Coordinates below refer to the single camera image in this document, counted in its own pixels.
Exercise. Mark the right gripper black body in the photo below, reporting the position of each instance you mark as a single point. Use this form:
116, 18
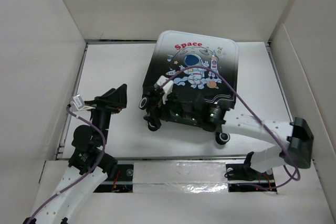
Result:
172, 107

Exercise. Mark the aluminium front rail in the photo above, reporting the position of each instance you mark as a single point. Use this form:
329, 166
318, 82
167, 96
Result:
175, 158

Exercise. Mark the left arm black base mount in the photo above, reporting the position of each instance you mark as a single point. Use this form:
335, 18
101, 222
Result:
122, 182

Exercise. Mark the black white space-print suitcase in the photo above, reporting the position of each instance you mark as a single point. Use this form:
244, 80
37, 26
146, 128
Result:
201, 63

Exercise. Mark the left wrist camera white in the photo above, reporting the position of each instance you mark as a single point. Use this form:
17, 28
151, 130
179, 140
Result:
78, 104

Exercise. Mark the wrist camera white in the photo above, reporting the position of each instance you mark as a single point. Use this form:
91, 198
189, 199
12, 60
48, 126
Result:
165, 85
78, 104

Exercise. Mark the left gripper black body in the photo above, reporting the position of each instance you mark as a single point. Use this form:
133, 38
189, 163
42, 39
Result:
105, 107

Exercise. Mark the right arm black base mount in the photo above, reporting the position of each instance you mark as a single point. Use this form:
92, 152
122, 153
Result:
242, 179

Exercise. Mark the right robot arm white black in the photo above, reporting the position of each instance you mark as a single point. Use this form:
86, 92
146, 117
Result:
292, 142

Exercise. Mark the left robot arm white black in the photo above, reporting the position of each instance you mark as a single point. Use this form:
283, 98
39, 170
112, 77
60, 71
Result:
89, 164

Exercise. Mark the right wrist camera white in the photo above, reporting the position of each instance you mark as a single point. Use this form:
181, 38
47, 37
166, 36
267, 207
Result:
165, 85

